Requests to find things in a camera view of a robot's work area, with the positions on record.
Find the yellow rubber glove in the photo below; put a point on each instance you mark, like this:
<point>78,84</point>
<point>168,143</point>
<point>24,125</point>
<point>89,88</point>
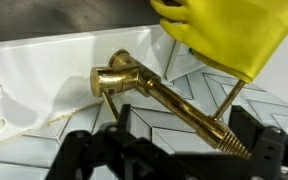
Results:
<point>234,33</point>

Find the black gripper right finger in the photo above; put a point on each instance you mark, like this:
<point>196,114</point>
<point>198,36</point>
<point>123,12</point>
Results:
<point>267,150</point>

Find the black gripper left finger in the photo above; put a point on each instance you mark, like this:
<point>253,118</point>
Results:
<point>84,150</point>

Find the stainless steel sink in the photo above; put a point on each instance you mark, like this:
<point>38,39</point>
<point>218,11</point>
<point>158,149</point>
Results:
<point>67,16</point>

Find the gold spring kitchen faucet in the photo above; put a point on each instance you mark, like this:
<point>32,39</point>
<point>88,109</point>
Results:
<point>170,100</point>

